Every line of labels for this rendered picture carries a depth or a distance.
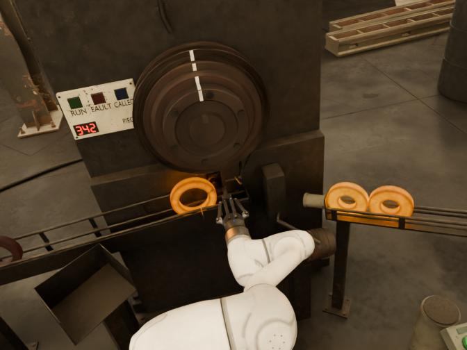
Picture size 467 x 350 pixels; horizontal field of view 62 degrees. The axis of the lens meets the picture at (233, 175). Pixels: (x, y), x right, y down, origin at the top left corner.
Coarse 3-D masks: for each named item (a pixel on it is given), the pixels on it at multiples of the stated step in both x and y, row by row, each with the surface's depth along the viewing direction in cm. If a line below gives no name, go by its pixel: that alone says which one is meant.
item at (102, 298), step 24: (72, 264) 140; (96, 264) 148; (120, 264) 137; (48, 288) 136; (72, 288) 144; (96, 288) 144; (120, 288) 142; (72, 312) 137; (96, 312) 136; (72, 336) 130; (120, 336) 153
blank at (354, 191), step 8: (336, 184) 149; (344, 184) 146; (352, 184) 145; (336, 192) 148; (344, 192) 146; (352, 192) 145; (360, 192) 144; (328, 200) 152; (336, 200) 150; (360, 200) 146; (344, 208) 151; (352, 208) 150; (360, 208) 148; (344, 216) 154
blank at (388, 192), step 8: (376, 192) 141; (384, 192) 139; (392, 192) 138; (400, 192) 137; (408, 192) 139; (368, 200) 145; (376, 200) 143; (384, 200) 141; (392, 200) 140; (400, 200) 138; (408, 200) 137; (376, 208) 145; (384, 208) 145; (392, 208) 146; (400, 208) 140; (408, 208) 139; (376, 216) 147
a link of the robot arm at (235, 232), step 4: (232, 228) 136; (236, 228) 136; (240, 228) 136; (244, 228) 137; (228, 232) 137; (232, 232) 135; (236, 232) 135; (240, 232) 135; (244, 232) 135; (248, 232) 137; (228, 236) 136; (232, 236) 134; (236, 236) 133; (240, 236) 133; (244, 236) 134; (248, 236) 135; (228, 240) 135
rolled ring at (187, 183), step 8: (184, 184) 148; (192, 184) 149; (200, 184) 150; (208, 184) 151; (176, 192) 150; (208, 192) 153; (176, 200) 152; (208, 200) 156; (216, 200) 156; (176, 208) 154; (184, 208) 156; (192, 208) 159
